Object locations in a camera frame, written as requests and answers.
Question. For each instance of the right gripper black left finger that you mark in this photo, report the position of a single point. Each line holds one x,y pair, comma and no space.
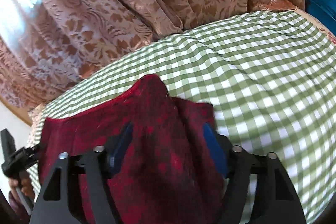
79,184

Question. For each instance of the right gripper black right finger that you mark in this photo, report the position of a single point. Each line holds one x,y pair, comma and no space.
258,189

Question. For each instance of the dark red knitted sweater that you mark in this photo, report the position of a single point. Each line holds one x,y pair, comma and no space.
167,175

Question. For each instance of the person's left hand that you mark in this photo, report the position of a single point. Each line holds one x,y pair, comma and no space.
26,189

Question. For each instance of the green white checkered cloth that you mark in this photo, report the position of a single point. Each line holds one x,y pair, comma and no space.
270,77

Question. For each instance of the brown floral curtain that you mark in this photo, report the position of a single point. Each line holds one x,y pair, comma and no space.
48,46

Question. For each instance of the floral rose bedsheet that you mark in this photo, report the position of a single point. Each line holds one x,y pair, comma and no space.
317,24

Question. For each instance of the wooden bed frame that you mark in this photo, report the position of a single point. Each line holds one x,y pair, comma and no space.
20,113

